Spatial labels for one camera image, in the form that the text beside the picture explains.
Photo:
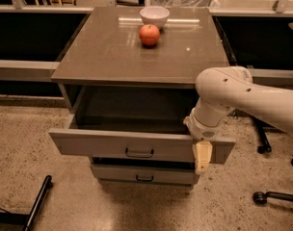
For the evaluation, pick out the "grey bottom drawer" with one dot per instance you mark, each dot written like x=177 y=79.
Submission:
x=152 y=175

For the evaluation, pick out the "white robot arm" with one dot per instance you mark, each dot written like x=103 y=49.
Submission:
x=222 y=90

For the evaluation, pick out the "black stand leg left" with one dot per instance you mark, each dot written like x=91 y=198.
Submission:
x=25 y=222

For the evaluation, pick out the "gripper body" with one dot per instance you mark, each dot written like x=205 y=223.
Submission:
x=203 y=130

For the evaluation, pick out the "grey drawer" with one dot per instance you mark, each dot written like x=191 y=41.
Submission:
x=129 y=123
x=152 y=175

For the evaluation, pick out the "red apple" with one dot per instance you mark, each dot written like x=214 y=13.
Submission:
x=149 y=35

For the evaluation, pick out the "white bowl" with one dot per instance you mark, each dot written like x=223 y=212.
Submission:
x=157 y=16

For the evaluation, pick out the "grey top drawer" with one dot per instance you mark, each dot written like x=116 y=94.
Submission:
x=129 y=123

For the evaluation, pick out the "grey drawer cabinet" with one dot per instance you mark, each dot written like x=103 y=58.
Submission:
x=107 y=52

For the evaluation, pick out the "black stand leg right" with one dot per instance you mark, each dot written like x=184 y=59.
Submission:
x=264 y=146

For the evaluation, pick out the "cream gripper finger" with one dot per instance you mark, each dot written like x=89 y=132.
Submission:
x=202 y=151

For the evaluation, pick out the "black caster leg right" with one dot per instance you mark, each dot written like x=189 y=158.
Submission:
x=261 y=198

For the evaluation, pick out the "black stand leg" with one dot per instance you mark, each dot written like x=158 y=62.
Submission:
x=264 y=146
x=25 y=222

